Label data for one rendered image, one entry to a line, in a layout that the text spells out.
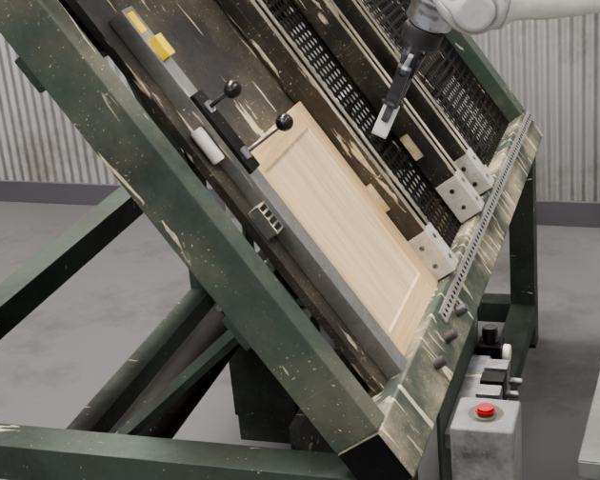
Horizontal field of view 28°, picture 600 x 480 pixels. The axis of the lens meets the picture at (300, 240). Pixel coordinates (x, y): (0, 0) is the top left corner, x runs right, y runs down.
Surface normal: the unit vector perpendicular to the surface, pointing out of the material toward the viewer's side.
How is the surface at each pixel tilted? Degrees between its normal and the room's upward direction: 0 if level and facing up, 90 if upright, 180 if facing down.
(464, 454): 90
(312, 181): 56
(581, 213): 90
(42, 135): 90
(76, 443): 0
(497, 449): 90
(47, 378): 0
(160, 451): 0
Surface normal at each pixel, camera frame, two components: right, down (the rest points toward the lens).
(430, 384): 0.74, -0.49
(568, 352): -0.09, -0.92
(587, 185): -0.33, 0.38
